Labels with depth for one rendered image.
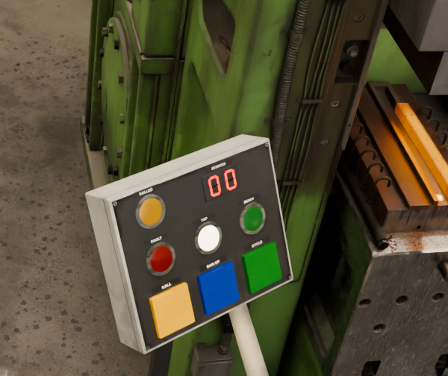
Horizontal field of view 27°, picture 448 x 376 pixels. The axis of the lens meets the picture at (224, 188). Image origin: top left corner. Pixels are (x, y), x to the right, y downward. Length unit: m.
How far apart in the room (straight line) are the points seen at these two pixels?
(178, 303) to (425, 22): 0.64
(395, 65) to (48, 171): 1.49
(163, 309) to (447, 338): 0.87
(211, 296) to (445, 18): 0.63
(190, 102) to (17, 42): 1.84
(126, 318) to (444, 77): 0.71
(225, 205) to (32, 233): 1.59
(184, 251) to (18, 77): 2.32
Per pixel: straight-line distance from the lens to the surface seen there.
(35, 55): 3.96
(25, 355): 2.81
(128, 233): 1.53
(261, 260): 1.69
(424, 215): 1.99
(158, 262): 1.57
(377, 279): 1.99
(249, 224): 1.66
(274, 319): 2.33
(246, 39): 1.77
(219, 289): 1.65
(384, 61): 2.32
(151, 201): 1.54
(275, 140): 1.88
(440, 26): 1.68
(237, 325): 2.10
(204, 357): 2.32
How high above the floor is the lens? 2.21
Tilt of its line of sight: 41 degrees down
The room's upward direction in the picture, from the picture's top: 11 degrees clockwise
